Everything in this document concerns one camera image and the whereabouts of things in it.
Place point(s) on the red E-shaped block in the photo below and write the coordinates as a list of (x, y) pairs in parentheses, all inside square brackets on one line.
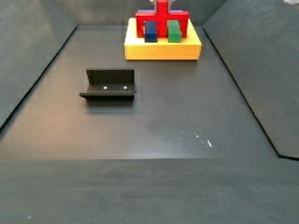
[(160, 16)]

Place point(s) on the yellow white board base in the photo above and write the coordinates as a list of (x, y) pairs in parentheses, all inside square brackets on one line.
[(137, 50)]

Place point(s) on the green block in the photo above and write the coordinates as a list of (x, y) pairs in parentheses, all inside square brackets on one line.
[(173, 32)]

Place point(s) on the blue block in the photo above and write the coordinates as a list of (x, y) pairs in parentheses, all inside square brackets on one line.
[(149, 32)]

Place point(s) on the purple cross block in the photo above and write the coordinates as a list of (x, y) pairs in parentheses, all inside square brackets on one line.
[(152, 11)]

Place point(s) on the black angle bracket stand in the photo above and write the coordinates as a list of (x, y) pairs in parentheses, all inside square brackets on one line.
[(109, 83)]

